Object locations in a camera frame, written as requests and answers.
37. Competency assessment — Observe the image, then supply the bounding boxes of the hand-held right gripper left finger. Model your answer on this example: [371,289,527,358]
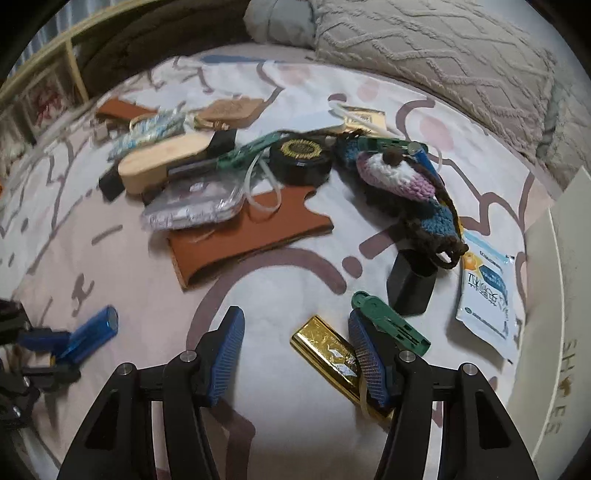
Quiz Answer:
[56,305,246,480]

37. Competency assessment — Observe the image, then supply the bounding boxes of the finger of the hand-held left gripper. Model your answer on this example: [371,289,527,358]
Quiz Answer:
[21,364,81,392]
[18,327,70,355]

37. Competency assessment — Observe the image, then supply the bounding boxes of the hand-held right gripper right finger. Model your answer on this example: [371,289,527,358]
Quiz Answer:
[347,308,540,480]

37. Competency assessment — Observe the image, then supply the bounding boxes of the green plastic clothespin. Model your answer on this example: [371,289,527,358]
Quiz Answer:
[351,291,431,356]

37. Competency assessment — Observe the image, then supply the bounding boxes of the blue lighter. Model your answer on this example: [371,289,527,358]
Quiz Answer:
[52,305,118,365]

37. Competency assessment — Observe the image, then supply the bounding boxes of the white cardboard box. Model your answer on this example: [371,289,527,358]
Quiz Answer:
[522,166,591,480]

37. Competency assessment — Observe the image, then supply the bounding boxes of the black plastic block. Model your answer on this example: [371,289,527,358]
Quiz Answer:
[387,249,437,316]

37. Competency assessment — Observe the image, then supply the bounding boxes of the brown leather sleeve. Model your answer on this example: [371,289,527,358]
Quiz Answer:
[168,187,334,291]

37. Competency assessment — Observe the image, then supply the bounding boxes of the white printed packet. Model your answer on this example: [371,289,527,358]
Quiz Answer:
[455,231,518,365]

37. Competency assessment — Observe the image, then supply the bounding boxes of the plastic wrapped flat item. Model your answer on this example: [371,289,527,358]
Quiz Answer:
[141,180,245,232]

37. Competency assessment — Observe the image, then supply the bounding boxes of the small black object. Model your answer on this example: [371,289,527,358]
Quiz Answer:
[98,168,124,201]

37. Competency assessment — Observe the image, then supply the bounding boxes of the crochet pouch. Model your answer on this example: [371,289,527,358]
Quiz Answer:
[332,136,469,271]

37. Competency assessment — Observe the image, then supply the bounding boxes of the black tape roll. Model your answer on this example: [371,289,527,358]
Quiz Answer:
[269,138,333,188]

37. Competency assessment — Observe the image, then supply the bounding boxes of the small blue cylinder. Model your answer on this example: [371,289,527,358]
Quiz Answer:
[409,142,437,178]

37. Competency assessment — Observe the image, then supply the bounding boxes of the wooden brush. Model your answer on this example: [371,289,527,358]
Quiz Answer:
[117,129,238,195]

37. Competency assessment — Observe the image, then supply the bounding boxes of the green circuit strip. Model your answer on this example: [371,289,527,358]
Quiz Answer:
[215,131,287,169]

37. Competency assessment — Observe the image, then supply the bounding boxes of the floral patterned pouch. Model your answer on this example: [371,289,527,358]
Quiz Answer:
[108,113,185,160]

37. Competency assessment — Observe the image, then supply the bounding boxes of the gold foil packet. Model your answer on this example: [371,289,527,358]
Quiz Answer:
[339,105,387,134]

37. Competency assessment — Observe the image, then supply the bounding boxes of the framed flower picture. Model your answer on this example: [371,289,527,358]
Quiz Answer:
[21,71,77,134]

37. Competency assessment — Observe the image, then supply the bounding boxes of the engraved wooden block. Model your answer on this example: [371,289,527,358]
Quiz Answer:
[194,97,269,130]

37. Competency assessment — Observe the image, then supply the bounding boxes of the brown leather case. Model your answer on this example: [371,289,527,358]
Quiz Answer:
[95,98,160,121]

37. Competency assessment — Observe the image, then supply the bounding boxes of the wooden bedside shelf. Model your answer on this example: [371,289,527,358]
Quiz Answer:
[0,0,158,148]

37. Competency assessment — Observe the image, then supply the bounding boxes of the beige knitted pillow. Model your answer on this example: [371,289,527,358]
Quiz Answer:
[314,0,557,160]
[538,69,591,190]

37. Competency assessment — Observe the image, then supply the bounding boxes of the brown folded comforter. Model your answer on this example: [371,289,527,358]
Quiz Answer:
[74,0,252,95]

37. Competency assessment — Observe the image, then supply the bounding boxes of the grey cushion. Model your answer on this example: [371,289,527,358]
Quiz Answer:
[243,0,319,46]

